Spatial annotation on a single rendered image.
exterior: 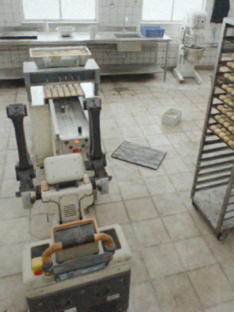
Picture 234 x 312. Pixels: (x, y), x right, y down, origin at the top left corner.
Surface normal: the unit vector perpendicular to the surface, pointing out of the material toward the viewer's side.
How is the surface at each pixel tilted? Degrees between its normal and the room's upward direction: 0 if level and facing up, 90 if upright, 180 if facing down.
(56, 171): 47
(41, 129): 90
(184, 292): 0
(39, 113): 90
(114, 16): 90
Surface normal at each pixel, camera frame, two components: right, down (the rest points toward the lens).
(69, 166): 0.29, -0.22
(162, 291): 0.06, -0.87
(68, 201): 0.34, 0.36
